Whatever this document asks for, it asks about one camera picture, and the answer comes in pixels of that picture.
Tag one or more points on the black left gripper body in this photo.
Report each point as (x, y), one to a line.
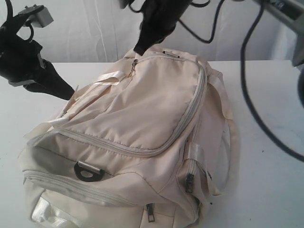
(20, 58)

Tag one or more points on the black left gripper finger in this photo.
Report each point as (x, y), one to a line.
(48, 75)
(54, 89)

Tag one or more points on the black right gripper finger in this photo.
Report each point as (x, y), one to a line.
(145, 40)

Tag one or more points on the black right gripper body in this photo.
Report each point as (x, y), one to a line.
(159, 19)

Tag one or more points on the cream fabric duffel bag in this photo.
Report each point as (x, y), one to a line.
(146, 145)

